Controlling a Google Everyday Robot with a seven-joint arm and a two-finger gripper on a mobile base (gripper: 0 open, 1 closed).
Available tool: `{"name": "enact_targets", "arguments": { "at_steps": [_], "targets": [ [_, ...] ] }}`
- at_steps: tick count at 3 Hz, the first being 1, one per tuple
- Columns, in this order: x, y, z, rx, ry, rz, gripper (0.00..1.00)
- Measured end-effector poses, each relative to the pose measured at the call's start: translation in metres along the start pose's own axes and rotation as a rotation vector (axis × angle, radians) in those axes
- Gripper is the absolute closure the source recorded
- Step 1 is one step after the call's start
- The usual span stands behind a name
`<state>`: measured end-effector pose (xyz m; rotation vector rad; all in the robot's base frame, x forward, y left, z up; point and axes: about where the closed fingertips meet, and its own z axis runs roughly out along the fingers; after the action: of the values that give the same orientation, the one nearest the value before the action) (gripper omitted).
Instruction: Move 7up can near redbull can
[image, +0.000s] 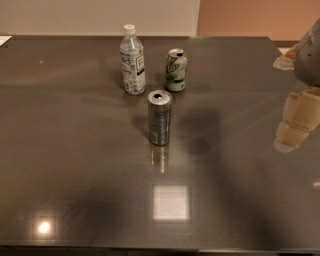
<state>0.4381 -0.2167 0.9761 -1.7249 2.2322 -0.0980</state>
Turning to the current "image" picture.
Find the silver redbull can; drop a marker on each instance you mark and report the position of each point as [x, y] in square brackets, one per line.
[159, 107]

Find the green white 7up can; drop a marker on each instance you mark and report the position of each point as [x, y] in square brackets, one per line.
[176, 65]

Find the clear plastic water bottle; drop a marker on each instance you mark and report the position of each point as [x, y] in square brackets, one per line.
[132, 60]

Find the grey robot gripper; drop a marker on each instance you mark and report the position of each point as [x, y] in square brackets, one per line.
[309, 63]

